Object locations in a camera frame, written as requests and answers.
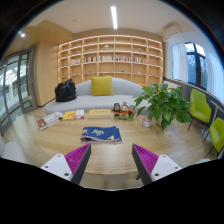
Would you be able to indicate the green chair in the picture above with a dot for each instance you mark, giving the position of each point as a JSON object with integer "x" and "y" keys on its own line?
{"x": 199, "y": 106}
{"x": 216, "y": 133}

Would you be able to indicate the red and white book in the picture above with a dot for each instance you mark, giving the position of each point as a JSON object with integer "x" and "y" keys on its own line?
{"x": 47, "y": 121}

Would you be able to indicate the long ceiling light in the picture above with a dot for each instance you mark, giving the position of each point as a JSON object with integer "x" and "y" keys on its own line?
{"x": 114, "y": 16}

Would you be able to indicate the yellow and orange book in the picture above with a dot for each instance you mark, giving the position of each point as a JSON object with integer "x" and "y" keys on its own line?
{"x": 73, "y": 115}

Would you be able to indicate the black bag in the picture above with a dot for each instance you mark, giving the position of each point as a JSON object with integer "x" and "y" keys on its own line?
{"x": 65, "y": 90}

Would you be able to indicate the blue printed towel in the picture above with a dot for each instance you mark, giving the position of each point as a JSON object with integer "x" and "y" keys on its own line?
{"x": 100, "y": 134}

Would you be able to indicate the yellow cushion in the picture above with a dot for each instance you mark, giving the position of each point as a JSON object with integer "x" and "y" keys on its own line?
{"x": 102, "y": 86}

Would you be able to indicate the green leafy potted plant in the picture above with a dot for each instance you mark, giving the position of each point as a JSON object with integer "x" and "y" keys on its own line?
{"x": 166, "y": 103}

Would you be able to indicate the white sheer curtain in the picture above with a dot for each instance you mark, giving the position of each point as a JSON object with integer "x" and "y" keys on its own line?
{"x": 179, "y": 61}

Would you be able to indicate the small white red-labelled cup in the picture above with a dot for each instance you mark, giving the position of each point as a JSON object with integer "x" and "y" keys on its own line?
{"x": 146, "y": 122}

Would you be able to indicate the plain yellow book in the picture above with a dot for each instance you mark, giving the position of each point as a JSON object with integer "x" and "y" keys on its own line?
{"x": 99, "y": 113}

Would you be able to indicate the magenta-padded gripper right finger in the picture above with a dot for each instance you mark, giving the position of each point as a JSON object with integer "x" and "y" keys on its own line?
{"x": 160, "y": 165}

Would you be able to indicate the wooden wall shelf unit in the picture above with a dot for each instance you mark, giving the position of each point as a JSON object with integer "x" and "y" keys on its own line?
{"x": 110, "y": 60}

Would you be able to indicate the colourful three-figure figurine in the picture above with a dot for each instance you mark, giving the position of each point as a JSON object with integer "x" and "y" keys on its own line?
{"x": 123, "y": 111}

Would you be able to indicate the white wall air conditioner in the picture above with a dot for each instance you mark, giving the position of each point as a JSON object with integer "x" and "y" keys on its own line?
{"x": 172, "y": 30}

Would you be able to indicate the dark-framed window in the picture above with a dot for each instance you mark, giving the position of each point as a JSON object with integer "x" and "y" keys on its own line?
{"x": 196, "y": 66}

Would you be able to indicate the grey-framed glass door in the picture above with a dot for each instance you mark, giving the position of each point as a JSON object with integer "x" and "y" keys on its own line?
{"x": 16, "y": 86}

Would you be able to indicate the grey curved sofa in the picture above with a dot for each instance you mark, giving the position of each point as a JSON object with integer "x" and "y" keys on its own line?
{"x": 86, "y": 101}

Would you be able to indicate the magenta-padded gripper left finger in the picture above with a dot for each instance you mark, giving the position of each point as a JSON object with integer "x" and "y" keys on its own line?
{"x": 61, "y": 165}

